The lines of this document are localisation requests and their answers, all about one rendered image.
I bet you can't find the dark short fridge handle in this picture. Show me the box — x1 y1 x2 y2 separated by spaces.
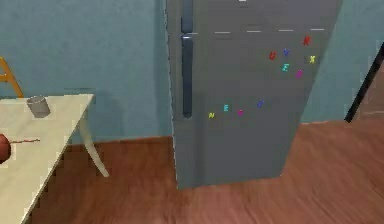
180 0 195 34

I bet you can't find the red thin pencil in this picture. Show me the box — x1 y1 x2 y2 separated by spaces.
9 138 41 145

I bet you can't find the grey cup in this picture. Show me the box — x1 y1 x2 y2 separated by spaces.
26 95 52 119

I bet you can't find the cream table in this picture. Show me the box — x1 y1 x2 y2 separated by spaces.
0 93 110 224

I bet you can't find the dark long fridge handle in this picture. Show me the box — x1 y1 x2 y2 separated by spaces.
181 35 194 119

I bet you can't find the grey fridge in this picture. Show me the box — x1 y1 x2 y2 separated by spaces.
165 0 344 190

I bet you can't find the red apple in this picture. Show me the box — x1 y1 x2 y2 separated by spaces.
0 133 12 165

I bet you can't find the black door frame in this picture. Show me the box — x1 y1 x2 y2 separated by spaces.
344 41 384 124

